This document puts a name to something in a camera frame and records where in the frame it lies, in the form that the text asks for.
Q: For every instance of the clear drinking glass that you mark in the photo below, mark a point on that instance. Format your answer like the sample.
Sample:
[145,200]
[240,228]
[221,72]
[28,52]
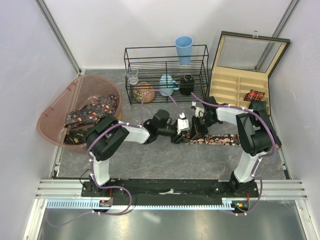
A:
[132,75]

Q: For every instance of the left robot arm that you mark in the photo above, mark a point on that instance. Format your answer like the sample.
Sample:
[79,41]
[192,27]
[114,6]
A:
[104,139]

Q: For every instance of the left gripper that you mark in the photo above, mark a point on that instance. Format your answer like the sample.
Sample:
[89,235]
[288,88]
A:
[177,138]

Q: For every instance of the dark floral tie in basket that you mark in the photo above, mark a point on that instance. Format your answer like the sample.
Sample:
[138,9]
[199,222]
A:
[92,113]

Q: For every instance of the black cup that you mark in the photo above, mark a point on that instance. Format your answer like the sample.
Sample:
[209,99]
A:
[187,84]

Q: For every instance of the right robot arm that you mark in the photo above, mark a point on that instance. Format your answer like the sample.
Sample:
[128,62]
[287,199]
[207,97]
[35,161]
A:
[256,134]

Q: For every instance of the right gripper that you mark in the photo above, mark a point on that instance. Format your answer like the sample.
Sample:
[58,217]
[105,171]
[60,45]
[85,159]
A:
[197,129]

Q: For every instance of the rolled red patterned tie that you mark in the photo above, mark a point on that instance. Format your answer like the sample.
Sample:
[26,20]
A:
[254,95]

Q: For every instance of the brown ceramic bowl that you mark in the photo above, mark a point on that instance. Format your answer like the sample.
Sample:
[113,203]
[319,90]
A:
[141,89]

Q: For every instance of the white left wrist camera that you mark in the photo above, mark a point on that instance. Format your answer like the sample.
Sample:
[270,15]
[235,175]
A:
[182,123]

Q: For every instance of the rolled dark green tie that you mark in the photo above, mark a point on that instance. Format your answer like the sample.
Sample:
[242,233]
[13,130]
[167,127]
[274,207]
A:
[258,105]

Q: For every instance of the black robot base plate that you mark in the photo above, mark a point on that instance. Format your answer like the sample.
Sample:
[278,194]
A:
[170,191]

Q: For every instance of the wooden tie storage box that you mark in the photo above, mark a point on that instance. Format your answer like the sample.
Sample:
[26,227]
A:
[244,63]

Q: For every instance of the grey slotted cable duct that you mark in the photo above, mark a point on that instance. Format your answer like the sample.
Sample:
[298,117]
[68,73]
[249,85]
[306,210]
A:
[90,204]

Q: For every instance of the black wire rack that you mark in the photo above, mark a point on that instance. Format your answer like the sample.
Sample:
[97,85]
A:
[154,61]

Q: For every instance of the tall blue plastic cup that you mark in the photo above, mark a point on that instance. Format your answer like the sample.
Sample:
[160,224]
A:
[183,45]

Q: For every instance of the light blue mug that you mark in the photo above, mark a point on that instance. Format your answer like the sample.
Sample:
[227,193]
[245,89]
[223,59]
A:
[168,85]

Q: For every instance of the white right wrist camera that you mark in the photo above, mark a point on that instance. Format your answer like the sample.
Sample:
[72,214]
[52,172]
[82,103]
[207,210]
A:
[199,111]

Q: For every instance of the brown paisley tie in basket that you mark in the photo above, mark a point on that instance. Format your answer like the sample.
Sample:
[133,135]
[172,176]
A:
[75,137]

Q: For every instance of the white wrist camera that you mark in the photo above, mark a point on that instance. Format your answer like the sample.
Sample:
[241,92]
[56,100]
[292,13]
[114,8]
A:
[199,111]
[182,123]

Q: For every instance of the black floral rose tie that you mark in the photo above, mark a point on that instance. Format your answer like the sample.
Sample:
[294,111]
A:
[217,139]

